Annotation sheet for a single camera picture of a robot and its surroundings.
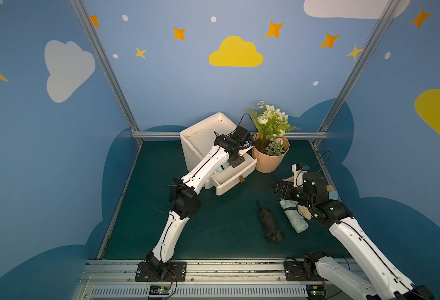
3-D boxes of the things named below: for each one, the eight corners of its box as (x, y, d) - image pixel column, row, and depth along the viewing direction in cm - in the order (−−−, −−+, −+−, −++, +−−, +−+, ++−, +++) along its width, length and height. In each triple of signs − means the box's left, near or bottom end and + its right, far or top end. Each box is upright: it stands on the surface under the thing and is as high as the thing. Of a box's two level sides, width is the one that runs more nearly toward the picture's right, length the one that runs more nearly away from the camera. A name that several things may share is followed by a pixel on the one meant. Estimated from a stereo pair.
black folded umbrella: (270, 245, 81) (272, 242, 78) (257, 214, 91) (259, 209, 87) (282, 242, 82) (285, 239, 78) (268, 211, 92) (271, 206, 88)
